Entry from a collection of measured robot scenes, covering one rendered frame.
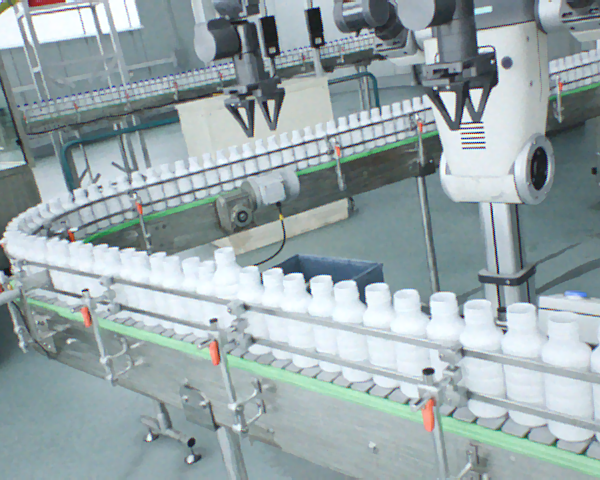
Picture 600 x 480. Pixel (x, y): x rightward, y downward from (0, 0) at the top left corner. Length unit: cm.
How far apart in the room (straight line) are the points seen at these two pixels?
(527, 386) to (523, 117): 72
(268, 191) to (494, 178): 132
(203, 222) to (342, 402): 174
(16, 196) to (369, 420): 553
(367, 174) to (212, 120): 228
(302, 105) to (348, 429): 451
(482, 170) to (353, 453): 70
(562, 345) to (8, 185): 581
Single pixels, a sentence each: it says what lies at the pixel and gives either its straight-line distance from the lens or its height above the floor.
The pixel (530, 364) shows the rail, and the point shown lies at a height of 111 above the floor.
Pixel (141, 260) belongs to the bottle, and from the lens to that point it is 154.
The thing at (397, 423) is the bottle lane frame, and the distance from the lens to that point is 110.
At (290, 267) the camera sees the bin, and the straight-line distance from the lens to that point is 200.
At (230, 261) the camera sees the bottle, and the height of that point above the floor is 118.
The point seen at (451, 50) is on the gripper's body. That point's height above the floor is 150.
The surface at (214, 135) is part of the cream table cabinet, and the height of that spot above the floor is 95.
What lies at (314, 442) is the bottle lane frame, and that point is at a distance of 127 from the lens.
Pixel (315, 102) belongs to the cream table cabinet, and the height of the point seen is 100.
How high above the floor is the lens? 156
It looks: 17 degrees down
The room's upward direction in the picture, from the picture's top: 11 degrees counter-clockwise
